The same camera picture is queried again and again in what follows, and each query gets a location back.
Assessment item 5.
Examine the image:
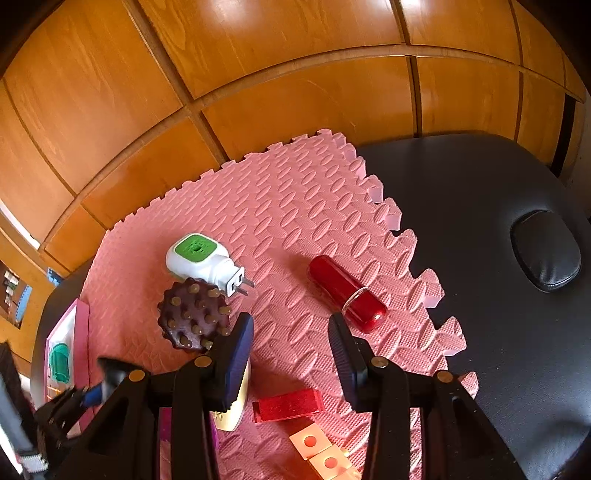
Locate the black round table cushion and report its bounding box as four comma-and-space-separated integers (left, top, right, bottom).
510, 210, 583, 292

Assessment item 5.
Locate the brown spiked massage brush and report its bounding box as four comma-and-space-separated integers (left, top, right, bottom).
157, 277, 232, 355

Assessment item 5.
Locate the striped wrist strap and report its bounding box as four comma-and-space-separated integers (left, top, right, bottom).
16, 450, 49, 474

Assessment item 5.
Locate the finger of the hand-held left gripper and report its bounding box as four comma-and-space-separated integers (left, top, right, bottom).
95, 355, 134, 409

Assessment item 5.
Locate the green plastic item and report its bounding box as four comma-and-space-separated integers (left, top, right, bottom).
48, 342, 72, 384

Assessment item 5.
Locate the pink foam mat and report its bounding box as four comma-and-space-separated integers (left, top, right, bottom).
81, 134, 478, 480

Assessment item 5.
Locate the white green plug-in device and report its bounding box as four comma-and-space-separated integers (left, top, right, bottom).
166, 233, 254, 297

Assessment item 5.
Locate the black padded table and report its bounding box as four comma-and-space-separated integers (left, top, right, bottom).
30, 131, 591, 480

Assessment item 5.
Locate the pink white tray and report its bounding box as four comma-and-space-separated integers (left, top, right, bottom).
44, 298, 90, 416

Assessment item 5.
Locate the wooden wardrobe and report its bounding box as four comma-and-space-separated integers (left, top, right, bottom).
0, 0, 591, 333

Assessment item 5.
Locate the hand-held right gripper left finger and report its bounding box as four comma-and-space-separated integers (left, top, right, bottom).
55, 313, 256, 480

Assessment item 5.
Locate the beige carved egg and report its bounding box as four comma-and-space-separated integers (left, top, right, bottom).
210, 357, 252, 432

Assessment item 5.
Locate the orange linked cube toy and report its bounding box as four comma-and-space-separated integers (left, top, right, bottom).
290, 427, 363, 480

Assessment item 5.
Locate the red glossy cylinder case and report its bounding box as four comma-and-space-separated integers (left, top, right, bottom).
308, 255, 387, 333

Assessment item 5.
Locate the red glitter block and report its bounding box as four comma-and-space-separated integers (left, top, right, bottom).
252, 388, 322, 423

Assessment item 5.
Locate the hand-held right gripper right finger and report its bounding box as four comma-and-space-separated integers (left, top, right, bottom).
328, 313, 527, 480

